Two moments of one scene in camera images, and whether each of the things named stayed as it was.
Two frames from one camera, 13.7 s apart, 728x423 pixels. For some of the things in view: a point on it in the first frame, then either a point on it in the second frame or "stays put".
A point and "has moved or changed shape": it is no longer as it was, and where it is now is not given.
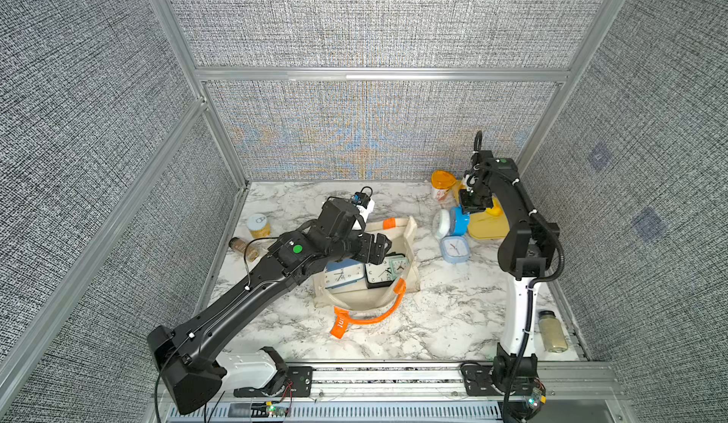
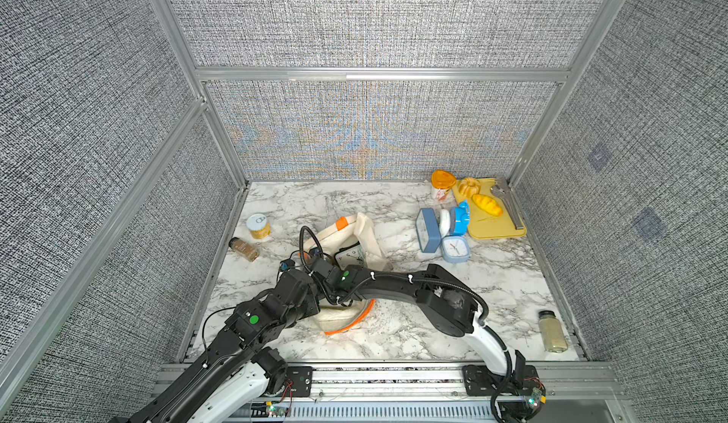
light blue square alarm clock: x=455 y=248 stays put
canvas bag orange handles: x=357 y=308 has moved or changed shape
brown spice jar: x=240 y=245 stays put
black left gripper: x=379 y=252 to x=312 y=298
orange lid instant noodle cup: x=441 y=181 stays put
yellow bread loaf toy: x=497 y=210 stays put
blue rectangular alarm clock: x=341 y=272 has moved or changed shape
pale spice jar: x=553 y=334 stays put
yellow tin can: x=259 y=226 stays put
